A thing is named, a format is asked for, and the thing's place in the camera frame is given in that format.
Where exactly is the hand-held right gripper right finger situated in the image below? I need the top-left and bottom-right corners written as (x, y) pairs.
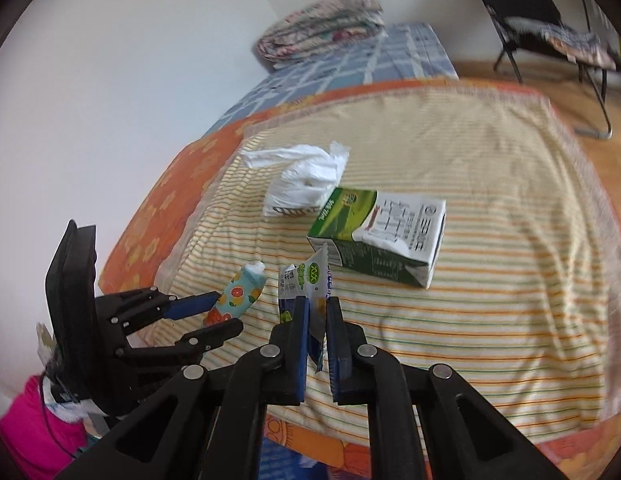
top-left (325, 296), bottom-right (571, 480)

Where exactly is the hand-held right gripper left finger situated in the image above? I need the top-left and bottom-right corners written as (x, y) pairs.
top-left (55, 296), bottom-right (311, 480)

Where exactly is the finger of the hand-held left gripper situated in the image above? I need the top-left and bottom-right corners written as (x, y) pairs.
top-left (115, 317), bottom-right (244, 367)
top-left (95, 287), bottom-right (224, 333)

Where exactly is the fruit print drink pouch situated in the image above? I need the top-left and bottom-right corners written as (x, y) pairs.
top-left (204, 261), bottom-right (266, 328)

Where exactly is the green logo snack wrapper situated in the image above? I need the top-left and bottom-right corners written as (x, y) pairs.
top-left (278, 242), bottom-right (336, 373)

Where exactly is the orange floral bed sheet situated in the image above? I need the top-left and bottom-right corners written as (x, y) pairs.
top-left (98, 77), bottom-right (621, 480)

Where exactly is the magenta cloth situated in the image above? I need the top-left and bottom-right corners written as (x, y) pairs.
top-left (0, 375), bottom-right (88, 480)

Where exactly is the green milk carton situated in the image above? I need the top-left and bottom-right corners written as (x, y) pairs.
top-left (306, 186), bottom-right (447, 289)

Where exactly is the white plastic bag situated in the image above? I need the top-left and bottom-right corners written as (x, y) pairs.
top-left (239, 141), bottom-right (351, 218)

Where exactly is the blue checkered bed sheet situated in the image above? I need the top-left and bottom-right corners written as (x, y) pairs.
top-left (205, 22), bottom-right (459, 136)

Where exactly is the folded floral quilt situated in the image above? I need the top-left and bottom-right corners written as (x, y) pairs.
top-left (255, 0), bottom-right (386, 68)

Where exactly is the dark striped garment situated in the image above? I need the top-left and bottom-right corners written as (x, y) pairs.
top-left (508, 15), bottom-right (616, 63)

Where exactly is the pink garment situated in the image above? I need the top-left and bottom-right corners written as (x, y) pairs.
top-left (565, 47), bottom-right (619, 72)

